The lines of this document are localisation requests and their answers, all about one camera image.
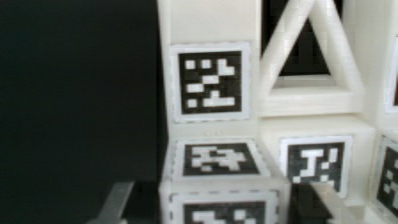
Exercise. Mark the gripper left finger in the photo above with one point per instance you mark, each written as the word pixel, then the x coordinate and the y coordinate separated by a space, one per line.
pixel 130 206

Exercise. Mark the white chair back piece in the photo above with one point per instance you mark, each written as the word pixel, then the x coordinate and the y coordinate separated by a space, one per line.
pixel 256 67

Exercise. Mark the white tagged cube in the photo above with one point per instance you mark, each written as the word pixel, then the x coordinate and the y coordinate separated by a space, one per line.
pixel 384 177
pixel 223 185

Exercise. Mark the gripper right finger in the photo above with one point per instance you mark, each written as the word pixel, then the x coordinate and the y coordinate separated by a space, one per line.
pixel 317 206

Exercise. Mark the white chair seat piece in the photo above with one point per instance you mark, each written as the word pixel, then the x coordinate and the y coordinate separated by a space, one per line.
pixel 322 146

